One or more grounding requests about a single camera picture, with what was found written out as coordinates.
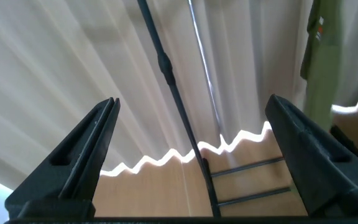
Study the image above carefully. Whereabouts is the black clothes rack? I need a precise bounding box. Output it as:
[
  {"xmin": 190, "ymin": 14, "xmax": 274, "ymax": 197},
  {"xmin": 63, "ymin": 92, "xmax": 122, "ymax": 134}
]
[{"xmin": 136, "ymin": 0, "xmax": 358, "ymax": 218}]

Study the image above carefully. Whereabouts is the green long-sleeved shirt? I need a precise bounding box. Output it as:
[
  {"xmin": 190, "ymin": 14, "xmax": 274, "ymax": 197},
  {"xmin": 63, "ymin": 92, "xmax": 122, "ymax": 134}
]
[{"xmin": 300, "ymin": 0, "xmax": 345, "ymax": 131}]

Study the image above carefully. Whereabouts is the beige curtain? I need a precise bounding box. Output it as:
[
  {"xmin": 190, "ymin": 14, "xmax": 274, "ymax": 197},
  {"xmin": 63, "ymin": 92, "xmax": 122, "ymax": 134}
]
[{"xmin": 0, "ymin": 0, "xmax": 358, "ymax": 190}]

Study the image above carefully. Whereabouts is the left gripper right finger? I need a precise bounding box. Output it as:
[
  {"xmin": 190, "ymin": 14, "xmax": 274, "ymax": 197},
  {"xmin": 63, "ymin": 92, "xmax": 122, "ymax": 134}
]
[{"xmin": 265, "ymin": 94, "xmax": 358, "ymax": 217}]

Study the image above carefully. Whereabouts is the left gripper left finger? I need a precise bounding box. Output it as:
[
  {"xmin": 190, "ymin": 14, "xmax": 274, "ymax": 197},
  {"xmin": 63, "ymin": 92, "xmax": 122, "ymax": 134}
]
[{"xmin": 4, "ymin": 97, "xmax": 121, "ymax": 218}]

